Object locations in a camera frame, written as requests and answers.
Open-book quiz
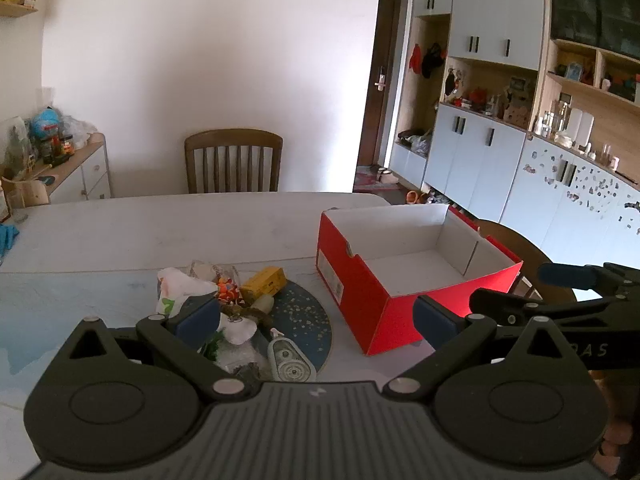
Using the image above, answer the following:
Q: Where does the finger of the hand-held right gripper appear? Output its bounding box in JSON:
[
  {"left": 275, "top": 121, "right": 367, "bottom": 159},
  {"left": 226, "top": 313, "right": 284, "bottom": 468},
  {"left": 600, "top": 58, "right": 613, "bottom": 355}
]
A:
[
  {"left": 469, "top": 287, "right": 623, "bottom": 328},
  {"left": 537, "top": 261, "right": 640, "bottom": 293}
]

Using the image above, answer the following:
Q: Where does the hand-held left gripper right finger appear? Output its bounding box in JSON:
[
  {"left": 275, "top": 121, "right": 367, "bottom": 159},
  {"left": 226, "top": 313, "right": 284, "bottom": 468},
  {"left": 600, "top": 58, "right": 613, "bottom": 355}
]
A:
[{"left": 382, "top": 295, "right": 571, "bottom": 401}]

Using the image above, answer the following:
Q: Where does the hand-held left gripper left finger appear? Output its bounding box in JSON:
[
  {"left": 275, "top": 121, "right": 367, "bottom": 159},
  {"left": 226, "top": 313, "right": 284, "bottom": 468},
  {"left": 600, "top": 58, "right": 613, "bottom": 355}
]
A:
[{"left": 62, "top": 292, "right": 253, "bottom": 401}]

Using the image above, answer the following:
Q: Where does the printed tissue pack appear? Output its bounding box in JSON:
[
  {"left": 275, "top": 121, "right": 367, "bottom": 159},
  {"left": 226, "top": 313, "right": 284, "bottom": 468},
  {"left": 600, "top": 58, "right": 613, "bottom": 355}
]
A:
[{"left": 156, "top": 266, "right": 221, "bottom": 318}]

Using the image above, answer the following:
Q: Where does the clear bag of orange candies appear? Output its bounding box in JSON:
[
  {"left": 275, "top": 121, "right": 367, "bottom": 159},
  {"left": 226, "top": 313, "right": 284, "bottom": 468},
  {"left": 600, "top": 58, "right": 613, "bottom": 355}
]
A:
[{"left": 187, "top": 260, "right": 243, "bottom": 306}]

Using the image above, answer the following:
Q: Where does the green-haired plush doll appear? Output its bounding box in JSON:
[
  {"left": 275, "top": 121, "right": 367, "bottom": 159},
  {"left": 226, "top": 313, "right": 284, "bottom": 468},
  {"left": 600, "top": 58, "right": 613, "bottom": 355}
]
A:
[{"left": 200, "top": 316, "right": 258, "bottom": 361}]

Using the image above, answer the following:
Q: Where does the small yellow box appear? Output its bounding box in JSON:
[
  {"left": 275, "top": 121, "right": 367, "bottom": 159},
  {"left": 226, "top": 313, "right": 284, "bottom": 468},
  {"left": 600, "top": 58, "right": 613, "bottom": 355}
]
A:
[{"left": 240, "top": 266, "right": 287, "bottom": 301}]

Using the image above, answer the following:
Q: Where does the dark plastic packet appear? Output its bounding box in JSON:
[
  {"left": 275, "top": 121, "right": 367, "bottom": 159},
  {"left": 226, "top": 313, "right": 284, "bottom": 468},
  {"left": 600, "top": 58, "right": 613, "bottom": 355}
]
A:
[{"left": 232, "top": 364, "right": 263, "bottom": 386}]

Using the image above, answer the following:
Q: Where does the red cardboard box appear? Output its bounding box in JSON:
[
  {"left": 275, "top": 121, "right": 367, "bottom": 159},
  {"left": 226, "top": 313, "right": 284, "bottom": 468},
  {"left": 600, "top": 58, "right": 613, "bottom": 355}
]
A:
[{"left": 316, "top": 203, "right": 523, "bottom": 357}]

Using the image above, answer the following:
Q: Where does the brown wooden chair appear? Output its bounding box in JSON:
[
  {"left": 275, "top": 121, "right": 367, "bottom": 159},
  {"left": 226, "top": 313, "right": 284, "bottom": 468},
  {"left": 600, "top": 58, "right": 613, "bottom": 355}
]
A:
[
  {"left": 472, "top": 219, "right": 578, "bottom": 306},
  {"left": 184, "top": 129, "right": 284, "bottom": 194}
]

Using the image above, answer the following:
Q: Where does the round blue speckled placemat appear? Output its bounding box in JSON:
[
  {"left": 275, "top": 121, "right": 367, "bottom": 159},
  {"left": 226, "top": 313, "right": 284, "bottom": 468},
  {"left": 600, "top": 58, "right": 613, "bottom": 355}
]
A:
[{"left": 250, "top": 280, "right": 333, "bottom": 376}]

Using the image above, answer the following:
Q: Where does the patterned pink rug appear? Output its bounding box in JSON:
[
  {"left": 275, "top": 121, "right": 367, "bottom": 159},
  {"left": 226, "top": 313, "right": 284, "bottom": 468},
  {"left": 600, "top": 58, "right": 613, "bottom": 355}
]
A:
[{"left": 354, "top": 170, "right": 401, "bottom": 192}]

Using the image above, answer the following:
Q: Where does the grey plastic bag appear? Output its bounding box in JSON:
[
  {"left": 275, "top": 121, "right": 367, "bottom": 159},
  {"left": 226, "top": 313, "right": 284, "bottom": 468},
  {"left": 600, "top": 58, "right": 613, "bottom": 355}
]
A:
[{"left": 397, "top": 130, "right": 433, "bottom": 156}]

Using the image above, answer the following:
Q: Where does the cardboard robot toy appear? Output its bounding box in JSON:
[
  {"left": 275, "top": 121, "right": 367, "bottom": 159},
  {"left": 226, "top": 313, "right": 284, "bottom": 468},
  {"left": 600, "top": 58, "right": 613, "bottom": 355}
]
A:
[{"left": 505, "top": 77, "right": 532, "bottom": 128}]

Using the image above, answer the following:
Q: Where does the white sideboard with wooden top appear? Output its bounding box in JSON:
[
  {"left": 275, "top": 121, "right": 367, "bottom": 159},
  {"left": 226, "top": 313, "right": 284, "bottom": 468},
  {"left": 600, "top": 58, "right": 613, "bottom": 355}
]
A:
[{"left": 42, "top": 132, "right": 113, "bottom": 206}]

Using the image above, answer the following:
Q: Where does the light wooden holder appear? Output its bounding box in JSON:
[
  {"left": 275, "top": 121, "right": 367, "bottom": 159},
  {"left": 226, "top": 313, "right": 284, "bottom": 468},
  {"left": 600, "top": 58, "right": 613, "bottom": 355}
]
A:
[{"left": 2, "top": 175, "right": 51, "bottom": 208}]

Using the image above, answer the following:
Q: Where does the blue cloth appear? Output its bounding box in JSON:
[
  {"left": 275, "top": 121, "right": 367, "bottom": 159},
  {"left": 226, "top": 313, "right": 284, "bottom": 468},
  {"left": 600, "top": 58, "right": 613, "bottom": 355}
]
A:
[{"left": 0, "top": 224, "right": 21, "bottom": 266}]

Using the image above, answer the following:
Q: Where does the dark brown door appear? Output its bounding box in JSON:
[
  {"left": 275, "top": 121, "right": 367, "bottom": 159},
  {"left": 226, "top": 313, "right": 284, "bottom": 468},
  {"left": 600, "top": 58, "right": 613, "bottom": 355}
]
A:
[{"left": 359, "top": 0, "right": 408, "bottom": 166}]

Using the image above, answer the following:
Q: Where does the clear drinking glass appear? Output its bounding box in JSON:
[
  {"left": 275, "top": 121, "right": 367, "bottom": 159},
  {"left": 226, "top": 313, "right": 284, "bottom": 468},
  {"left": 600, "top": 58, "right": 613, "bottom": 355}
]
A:
[{"left": 5, "top": 190, "right": 28, "bottom": 223}]

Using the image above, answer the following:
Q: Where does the white plastic bag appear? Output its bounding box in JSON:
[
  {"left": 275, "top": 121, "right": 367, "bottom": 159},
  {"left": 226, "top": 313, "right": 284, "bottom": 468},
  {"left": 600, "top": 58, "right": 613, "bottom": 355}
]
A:
[{"left": 60, "top": 115, "right": 98, "bottom": 148}]

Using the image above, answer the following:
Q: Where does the glass dome ornament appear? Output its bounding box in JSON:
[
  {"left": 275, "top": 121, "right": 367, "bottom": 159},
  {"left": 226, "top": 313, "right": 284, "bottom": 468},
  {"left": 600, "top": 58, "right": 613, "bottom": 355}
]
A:
[{"left": 2, "top": 116, "right": 36, "bottom": 181}]

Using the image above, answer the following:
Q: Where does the blue plush toy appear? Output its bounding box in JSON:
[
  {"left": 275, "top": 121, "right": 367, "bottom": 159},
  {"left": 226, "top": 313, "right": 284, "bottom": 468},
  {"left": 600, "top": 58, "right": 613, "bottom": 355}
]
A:
[{"left": 30, "top": 106, "right": 63, "bottom": 141}]

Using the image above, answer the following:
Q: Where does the black bag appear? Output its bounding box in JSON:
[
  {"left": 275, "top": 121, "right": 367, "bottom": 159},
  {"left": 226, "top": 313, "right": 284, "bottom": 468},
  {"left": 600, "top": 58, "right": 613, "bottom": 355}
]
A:
[{"left": 421, "top": 42, "right": 445, "bottom": 80}]

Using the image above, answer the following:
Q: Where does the white and wood wall cabinet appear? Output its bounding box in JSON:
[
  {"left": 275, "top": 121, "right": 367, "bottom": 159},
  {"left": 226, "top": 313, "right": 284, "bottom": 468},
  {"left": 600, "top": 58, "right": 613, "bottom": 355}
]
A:
[{"left": 390, "top": 0, "right": 640, "bottom": 261}]

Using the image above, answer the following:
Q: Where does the wooden wall shelf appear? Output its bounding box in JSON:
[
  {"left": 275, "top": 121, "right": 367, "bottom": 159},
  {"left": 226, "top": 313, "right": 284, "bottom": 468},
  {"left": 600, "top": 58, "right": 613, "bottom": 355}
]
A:
[{"left": 0, "top": 0, "right": 40, "bottom": 17}]

